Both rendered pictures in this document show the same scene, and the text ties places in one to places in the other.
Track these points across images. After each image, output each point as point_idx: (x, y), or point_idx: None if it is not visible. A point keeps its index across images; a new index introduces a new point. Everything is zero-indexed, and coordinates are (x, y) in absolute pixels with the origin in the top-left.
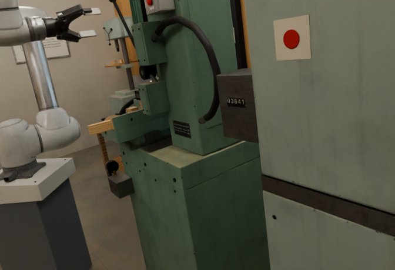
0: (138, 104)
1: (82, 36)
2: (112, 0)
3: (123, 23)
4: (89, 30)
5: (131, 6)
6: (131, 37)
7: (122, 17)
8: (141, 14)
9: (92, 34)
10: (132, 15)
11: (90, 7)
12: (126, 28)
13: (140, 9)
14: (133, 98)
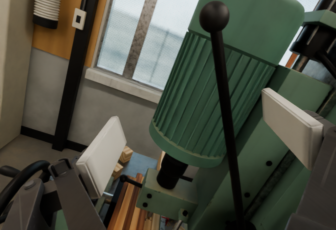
0: (63, 214)
1: (103, 184)
2: (221, 29)
3: (230, 123)
4: (110, 130)
5: (227, 64)
6: (238, 167)
7: (230, 105)
8: (248, 99)
9: (120, 146)
10: (208, 80)
11: (307, 110)
12: (233, 141)
13: (250, 86)
14: (19, 180)
